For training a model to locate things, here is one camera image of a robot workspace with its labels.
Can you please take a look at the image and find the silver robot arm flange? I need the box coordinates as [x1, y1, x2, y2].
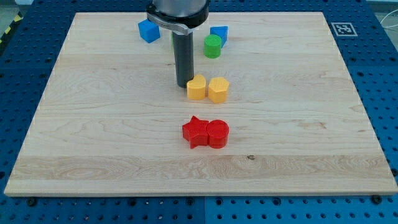
[146, 0, 210, 35]

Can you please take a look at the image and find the red star block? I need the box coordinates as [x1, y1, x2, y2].
[182, 116, 210, 149]

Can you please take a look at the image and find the yellow heart block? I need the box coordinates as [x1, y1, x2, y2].
[187, 74, 206, 100]

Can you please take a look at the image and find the red cylinder block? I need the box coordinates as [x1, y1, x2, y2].
[206, 119, 229, 149]

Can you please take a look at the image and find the yellow hexagon block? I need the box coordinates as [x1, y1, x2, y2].
[208, 77, 229, 103]

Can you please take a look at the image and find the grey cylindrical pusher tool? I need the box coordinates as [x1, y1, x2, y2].
[172, 32, 194, 88]

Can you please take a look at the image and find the green cylinder block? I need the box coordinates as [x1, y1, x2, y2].
[204, 34, 222, 58]

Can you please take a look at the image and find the wooden board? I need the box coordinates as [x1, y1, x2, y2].
[4, 12, 397, 197]

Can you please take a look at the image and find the blue cube block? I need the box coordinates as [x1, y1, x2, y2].
[138, 19, 160, 43]

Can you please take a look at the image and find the fiducial marker tag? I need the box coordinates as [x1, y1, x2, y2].
[331, 22, 358, 37]

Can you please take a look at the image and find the yellow black hazard tape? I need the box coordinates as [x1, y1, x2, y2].
[1, 12, 24, 45]

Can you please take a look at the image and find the white cable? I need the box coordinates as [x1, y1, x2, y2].
[379, 9, 398, 31]

